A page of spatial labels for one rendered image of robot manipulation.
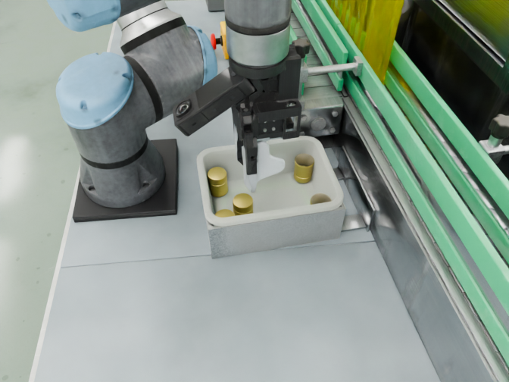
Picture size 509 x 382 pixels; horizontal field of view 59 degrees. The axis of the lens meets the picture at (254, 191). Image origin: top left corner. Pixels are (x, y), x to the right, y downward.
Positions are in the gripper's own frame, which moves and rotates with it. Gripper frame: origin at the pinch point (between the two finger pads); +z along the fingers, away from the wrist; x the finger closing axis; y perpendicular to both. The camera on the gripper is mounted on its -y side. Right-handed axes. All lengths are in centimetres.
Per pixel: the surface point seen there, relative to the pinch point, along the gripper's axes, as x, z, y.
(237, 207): -0.9, 6.8, -1.4
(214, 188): 6.0, 8.8, -4.1
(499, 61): 1.4, -13.0, 39.4
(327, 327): -21.4, 13.0, 7.7
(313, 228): -6.2, 9.0, 10.1
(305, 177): 5.6, 9.5, 12.6
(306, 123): 12.6, 2.7, 14.4
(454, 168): -8.8, -2.7, 29.8
